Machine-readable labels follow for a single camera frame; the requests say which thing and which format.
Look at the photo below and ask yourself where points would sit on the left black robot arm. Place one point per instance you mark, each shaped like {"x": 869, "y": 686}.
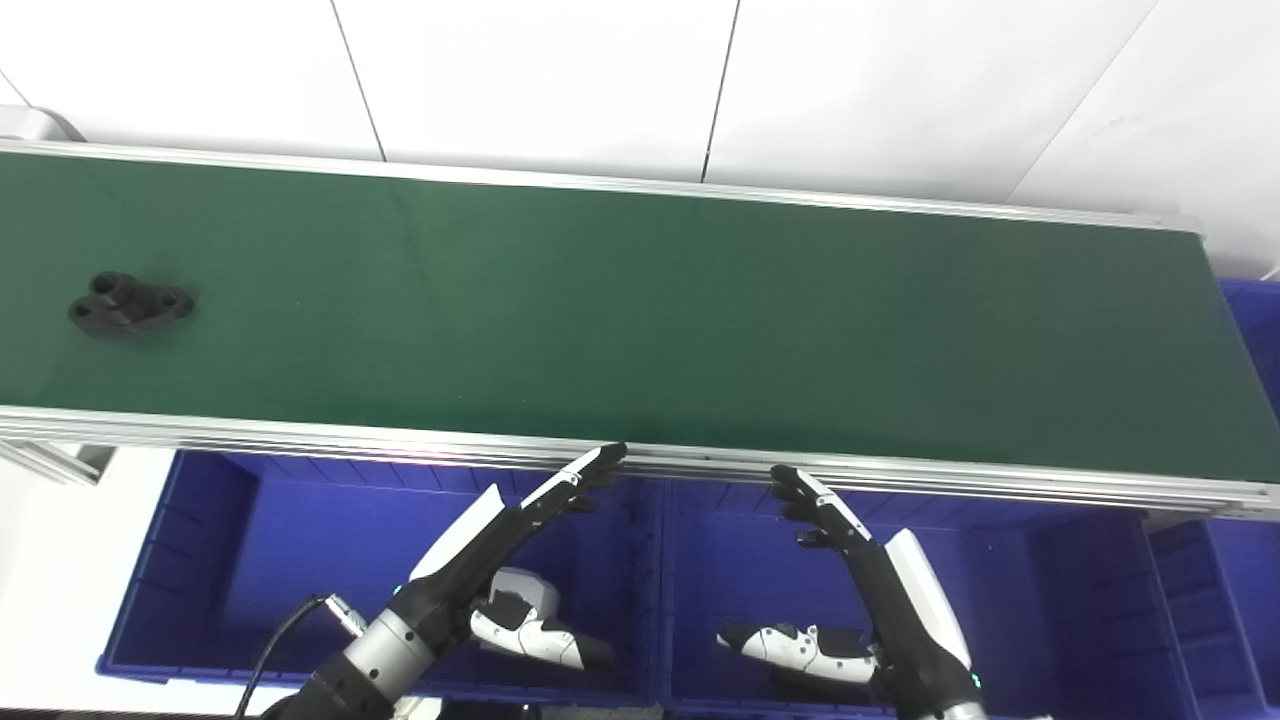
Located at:
{"x": 370, "y": 660}

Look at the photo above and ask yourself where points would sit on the aluminium conveyor side rail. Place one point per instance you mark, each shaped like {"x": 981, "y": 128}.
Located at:
{"x": 300, "y": 432}
{"x": 500, "y": 177}

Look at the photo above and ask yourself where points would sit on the aluminium conveyor support bracket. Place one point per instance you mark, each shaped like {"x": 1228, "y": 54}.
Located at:
{"x": 50, "y": 458}

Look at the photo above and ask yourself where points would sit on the blue plastic bin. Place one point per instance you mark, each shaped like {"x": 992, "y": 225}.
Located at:
{"x": 1230, "y": 600}
{"x": 290, "y": 560}
{"x": 1020, "y": 600}

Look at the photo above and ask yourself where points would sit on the black flanged machine part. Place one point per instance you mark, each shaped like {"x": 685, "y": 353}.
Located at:
{"x": 125, "y": 305}

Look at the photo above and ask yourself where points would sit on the white plastic machine part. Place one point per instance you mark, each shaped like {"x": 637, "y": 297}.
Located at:
{"x": 530, "y": 590}

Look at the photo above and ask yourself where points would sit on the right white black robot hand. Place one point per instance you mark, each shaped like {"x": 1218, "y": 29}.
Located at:
{"x": 900, "y": 620}

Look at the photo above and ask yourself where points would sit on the grey conveyor end cover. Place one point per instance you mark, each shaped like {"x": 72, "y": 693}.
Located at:
{"x": 30, "y": 122}

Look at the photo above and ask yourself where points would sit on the green conveyor belt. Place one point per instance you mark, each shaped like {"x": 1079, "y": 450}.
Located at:
{"x": 640, "y": 320}

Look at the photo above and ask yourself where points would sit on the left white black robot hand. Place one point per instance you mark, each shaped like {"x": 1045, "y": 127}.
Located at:
{"x": 455, "y": 565}

